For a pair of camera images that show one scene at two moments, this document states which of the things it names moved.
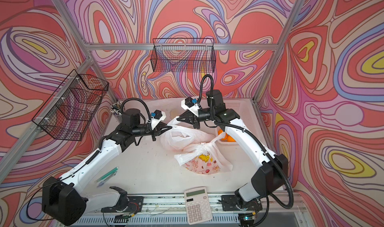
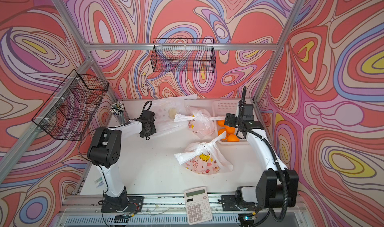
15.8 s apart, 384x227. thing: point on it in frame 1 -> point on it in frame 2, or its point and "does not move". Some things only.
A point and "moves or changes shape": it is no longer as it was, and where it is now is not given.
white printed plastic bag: x=206 y=158 does not move
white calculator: x=197 y=205 does not move
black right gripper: x=193 y=118 -> x=230 y=118
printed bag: x=175 y=138 moves or changes shape
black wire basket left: x=71 y=108 does not move
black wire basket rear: x=183 y=55 does not move
